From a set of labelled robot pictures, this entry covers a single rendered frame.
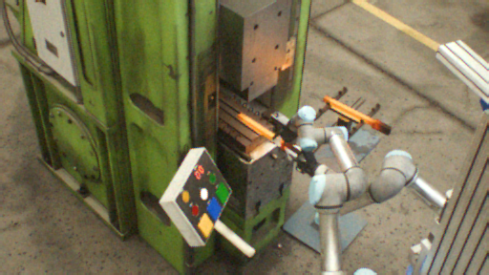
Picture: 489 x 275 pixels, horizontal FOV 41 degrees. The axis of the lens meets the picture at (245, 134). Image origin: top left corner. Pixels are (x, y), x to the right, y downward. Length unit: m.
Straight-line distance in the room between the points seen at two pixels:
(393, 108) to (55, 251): 2.67
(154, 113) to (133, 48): 0.34
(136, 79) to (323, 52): 2.62
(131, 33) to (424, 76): 3.03
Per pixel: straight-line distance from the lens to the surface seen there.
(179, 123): 3.02
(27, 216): 4.39
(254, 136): 3.31
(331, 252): 2.70
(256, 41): 2.88
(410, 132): 4.98
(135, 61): 3.18
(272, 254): 4.06
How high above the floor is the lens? 3.30
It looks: 44 degrees down
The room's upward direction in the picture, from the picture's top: 3 degrees clockwise
